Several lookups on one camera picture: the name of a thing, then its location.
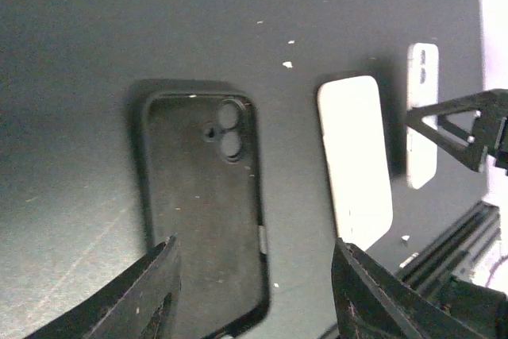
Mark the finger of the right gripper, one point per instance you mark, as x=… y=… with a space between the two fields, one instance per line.
x=486 y=137

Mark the beige phone case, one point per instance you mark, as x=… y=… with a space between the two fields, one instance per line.
x=352 y=131

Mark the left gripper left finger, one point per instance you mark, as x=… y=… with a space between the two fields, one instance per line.
x=139 y=303

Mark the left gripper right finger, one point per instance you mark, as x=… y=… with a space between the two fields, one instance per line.
x=371 y=303

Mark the black aluminium front rail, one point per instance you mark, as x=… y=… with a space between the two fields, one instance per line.
x=451 y=257

